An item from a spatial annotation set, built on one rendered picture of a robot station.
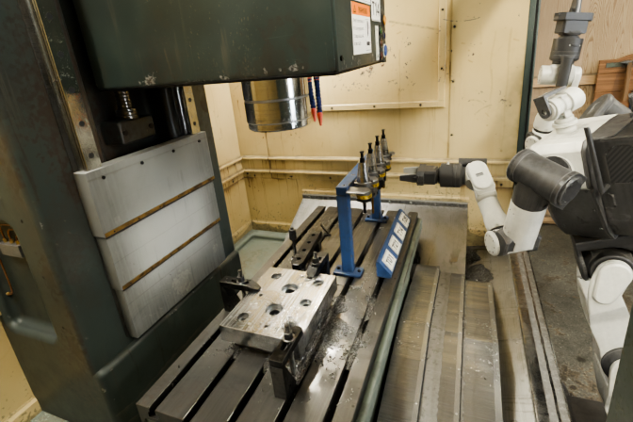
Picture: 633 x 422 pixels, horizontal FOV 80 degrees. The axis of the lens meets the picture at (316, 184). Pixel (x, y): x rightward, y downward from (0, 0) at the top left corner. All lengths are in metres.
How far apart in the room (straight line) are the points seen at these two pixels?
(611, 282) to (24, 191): 1.55
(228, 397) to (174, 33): 0.84
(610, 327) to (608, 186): 0.52
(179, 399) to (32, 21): 0.92
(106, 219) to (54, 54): 0.41
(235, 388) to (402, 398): 0.45
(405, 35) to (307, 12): 1.13
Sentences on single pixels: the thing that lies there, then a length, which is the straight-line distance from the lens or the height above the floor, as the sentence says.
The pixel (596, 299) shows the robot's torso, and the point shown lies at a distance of 1.43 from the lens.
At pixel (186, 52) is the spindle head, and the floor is 1.67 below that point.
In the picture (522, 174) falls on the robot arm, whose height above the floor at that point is 1.30.
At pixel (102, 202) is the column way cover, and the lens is 1.11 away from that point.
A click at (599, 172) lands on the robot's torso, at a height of 1.29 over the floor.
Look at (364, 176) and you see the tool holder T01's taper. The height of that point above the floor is 1.25.
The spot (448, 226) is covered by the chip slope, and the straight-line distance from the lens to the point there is 1.91.
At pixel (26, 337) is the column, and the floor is 0.94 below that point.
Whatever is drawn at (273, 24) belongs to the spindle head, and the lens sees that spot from 0.80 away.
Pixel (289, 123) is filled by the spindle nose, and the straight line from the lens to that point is 0.88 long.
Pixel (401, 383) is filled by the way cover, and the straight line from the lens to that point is 1.21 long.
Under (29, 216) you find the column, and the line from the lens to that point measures 1.09.
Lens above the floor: 1.64
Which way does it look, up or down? 19 degrees down
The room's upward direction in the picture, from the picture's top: 6 degrees counter-clockwise
